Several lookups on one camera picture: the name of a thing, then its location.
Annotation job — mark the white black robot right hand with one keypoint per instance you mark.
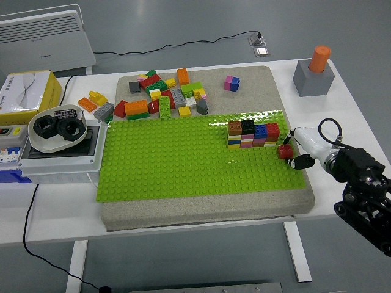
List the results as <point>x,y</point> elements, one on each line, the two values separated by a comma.
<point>311,143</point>

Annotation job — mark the red square toy brick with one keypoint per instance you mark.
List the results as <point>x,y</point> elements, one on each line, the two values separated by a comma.
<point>272,129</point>
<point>285,151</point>

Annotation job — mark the pink square toy brick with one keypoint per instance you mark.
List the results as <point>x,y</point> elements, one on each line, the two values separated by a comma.
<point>228,83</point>

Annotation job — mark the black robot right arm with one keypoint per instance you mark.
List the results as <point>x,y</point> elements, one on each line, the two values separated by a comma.
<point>360,161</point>

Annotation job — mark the white flat toy brick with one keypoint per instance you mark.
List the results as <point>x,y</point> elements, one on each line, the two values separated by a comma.
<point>234,137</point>
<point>247,141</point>
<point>271,145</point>

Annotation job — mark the pink flat toy brick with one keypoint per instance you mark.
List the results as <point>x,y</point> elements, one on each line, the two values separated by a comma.
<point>247,136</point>
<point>260,139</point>

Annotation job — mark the magenta flat toy brick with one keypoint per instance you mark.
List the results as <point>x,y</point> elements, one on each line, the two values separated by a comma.
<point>247,145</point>

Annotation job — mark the black square toy brick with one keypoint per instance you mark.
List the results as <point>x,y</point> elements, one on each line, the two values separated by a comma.
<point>247,126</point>

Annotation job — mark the blue flat toy brick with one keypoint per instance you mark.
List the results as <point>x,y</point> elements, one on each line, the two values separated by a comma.
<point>234,141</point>

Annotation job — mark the yellow flat toy brick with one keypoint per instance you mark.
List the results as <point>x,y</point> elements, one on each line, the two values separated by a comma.
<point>234,146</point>

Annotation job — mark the brown square toy brick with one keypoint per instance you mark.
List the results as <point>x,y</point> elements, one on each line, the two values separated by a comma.
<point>235,127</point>

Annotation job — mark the small pink toy brick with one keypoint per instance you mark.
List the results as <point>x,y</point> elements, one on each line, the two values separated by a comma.
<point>204,97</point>

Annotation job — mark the yellow tall toy brick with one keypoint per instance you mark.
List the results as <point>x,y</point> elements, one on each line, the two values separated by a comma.
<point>200,92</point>

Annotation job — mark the white square toy brick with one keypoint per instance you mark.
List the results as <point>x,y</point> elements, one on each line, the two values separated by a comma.
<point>191,102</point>

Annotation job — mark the green studded baseplate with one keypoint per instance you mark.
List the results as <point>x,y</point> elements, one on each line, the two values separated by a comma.
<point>183,158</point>

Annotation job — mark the yellow square toy brick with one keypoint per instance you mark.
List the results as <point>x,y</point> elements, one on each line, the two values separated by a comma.
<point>170,83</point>
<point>184,112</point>

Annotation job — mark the tall orange toy brick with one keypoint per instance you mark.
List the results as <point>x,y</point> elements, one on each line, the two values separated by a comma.
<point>182,76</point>

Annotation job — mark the red long toy brick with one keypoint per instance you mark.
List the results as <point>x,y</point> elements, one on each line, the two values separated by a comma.
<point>168,95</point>

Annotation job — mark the red rounded toy brick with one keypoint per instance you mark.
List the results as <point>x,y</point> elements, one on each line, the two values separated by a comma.
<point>152,107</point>

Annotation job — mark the white yellow toy brick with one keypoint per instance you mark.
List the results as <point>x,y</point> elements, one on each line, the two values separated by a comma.
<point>155,94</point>

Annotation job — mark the large red toy brick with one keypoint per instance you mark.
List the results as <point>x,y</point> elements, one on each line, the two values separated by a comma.
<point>150,81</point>

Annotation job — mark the orange long toy brick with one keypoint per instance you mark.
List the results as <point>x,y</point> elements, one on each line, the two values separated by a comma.
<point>137,107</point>
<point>87,104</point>

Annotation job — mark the dark grey toy brick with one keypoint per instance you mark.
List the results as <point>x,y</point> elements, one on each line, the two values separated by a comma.
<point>134,87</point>

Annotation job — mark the red sloped toy brick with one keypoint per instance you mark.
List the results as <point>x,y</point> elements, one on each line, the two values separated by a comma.
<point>120,109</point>

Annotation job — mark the yellow shaped toy brick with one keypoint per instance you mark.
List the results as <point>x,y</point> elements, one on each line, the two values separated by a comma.
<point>97,97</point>

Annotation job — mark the grey cube holder block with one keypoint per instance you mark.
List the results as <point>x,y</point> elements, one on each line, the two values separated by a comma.
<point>313,82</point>

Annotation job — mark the orange cylinder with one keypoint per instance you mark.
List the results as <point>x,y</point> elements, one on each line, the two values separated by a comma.
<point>319,58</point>

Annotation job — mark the metal floor socket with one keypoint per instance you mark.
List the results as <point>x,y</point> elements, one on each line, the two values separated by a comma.
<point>261,49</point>

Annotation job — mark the white table leg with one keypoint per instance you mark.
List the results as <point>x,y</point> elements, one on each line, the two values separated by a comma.
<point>76,265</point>
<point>297,253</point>

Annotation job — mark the dark grey sloped brick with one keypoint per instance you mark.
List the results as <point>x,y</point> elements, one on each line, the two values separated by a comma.
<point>202,107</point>

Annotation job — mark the grey foam mat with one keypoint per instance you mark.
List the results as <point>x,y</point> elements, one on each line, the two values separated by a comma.
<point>198,213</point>

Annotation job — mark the lime green wide brick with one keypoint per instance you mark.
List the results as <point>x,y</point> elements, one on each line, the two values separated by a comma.
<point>189,89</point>

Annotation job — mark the light grey long brick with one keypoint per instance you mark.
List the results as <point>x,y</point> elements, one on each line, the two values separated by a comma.
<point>104,110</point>
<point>178,97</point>

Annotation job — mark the lime green long brick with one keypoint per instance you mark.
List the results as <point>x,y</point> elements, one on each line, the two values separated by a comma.
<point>165,107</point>

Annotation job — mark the dark green long brick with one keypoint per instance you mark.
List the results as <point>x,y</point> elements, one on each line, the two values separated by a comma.
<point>156,86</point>

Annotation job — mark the green flat long brick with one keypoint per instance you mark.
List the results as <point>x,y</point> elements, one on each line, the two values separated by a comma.
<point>138,116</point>

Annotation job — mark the small dark green brick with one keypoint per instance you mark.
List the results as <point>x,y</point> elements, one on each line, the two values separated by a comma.
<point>150,73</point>
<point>108,119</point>

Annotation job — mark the grey metal plate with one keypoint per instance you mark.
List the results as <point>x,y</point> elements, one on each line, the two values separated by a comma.
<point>204,288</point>

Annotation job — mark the small yellow pink brick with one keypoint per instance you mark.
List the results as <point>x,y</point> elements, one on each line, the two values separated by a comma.
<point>142,77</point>

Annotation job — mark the large black hex nut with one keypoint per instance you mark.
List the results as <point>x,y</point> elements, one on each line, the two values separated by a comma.
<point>78,129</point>
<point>39,128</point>

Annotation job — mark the black terminal strip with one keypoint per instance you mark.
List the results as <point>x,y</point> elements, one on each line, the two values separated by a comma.
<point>64,113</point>

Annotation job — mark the black floor plug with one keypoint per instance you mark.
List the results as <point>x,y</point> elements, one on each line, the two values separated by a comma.
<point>105,289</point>

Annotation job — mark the white plastic bowl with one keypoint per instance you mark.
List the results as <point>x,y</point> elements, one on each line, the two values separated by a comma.
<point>46,145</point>

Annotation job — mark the white panel heater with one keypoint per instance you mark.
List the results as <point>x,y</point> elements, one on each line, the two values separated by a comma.
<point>46,39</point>

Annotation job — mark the yellow tissue box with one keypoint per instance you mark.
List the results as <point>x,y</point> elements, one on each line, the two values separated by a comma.
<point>18,91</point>

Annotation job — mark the grey push button box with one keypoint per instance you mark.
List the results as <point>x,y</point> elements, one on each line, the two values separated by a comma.
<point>12,135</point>

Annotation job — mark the white circuit breaker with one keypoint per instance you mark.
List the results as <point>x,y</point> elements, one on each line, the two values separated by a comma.
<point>9,154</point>

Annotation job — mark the blue plastic bin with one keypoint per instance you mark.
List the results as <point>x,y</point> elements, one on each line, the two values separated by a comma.
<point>10,176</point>

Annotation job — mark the grey electrical enclosure box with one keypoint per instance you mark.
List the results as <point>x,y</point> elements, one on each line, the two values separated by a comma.
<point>61,166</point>

